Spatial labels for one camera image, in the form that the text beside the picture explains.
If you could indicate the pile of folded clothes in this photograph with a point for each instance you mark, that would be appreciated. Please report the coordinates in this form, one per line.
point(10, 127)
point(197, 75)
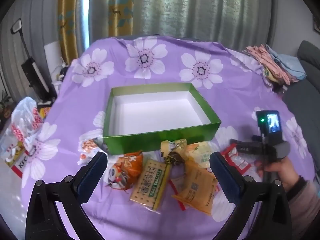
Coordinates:
point(270, 60)

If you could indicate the framed wall picture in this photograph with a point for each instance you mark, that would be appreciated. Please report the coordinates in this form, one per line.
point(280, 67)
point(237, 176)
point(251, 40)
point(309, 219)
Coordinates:
point(317, 26)

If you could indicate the white peanut print packet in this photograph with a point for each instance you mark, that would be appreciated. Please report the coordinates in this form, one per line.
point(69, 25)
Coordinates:
point(88, 147)

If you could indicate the light blue cloth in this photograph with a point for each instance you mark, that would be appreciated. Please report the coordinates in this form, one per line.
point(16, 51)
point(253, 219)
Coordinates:
point(292, 65)

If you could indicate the person's right hand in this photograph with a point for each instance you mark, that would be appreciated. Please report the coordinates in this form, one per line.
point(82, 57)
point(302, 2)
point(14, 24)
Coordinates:
point(282, 175)

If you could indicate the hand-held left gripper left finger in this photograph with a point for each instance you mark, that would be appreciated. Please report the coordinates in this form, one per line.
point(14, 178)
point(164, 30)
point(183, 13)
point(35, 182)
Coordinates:
point(96, 171)

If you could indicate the grey curtain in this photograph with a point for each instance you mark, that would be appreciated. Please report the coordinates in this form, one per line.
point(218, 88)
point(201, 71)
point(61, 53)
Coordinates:
point(37, 17)
point(200, 5)

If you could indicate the black upright vacuum cleaner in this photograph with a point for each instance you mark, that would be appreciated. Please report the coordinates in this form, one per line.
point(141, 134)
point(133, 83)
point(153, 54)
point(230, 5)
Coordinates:
point(33, 75)

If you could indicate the yellow snack pouch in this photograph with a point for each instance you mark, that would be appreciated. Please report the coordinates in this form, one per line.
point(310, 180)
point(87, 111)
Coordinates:
point(197, 190)

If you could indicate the purple floral cloth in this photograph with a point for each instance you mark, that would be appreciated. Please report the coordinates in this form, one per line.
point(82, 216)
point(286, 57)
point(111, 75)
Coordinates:
point(75, 105)

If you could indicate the gold patterned curtain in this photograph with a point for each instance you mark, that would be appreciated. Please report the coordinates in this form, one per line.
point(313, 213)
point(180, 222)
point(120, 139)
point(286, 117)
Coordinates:
point(122, 5)
point(67, 17)

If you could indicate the orange snack packet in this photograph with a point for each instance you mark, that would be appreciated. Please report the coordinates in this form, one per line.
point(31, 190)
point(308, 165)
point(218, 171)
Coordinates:
point(125, 170)

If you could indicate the red white paper bag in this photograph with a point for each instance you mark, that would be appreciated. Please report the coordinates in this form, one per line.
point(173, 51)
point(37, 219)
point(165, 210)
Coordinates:
point(17, 165)

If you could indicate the clear red striped packet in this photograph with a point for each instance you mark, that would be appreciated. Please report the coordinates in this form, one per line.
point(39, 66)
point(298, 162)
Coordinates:
point(176, 182)

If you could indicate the green potted plant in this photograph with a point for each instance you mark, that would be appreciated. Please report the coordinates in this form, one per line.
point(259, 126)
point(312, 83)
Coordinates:
point(3, 102)

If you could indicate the white appliance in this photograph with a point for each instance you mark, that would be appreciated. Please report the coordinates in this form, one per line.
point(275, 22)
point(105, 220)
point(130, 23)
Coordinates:
point(53, 55)

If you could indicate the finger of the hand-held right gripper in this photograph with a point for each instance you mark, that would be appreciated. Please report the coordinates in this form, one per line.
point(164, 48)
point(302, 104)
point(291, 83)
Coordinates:
point(241, 145)

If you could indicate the pale corn print packet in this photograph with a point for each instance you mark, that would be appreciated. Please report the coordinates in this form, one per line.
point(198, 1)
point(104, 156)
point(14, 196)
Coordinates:
point(200, 152)

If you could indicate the yellow snack packet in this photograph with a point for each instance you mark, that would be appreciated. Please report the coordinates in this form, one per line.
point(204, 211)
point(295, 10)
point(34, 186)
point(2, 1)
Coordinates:
point(175, 152)

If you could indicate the grey sofa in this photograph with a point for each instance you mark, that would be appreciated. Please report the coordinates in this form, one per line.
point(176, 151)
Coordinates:
point(307, 92)

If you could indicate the yellow green cracker packet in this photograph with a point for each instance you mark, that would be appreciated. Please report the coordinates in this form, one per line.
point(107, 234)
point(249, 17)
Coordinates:
point(147, 185)

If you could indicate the yellow red carton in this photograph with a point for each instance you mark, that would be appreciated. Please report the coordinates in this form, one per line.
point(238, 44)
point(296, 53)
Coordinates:
point(45, 112)

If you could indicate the white plastic bag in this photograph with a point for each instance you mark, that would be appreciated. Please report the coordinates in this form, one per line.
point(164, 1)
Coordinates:
point(22, 115)

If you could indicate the white red blue packet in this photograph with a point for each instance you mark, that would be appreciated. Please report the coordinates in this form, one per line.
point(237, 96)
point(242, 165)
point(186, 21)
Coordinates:
point(236, 158)

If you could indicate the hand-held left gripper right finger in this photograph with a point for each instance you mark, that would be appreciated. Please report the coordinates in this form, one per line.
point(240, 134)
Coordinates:
point(222, 173)

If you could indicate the green cardboard box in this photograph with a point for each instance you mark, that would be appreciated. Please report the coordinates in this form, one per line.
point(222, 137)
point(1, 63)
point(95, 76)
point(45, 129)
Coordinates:
point(160, 140)

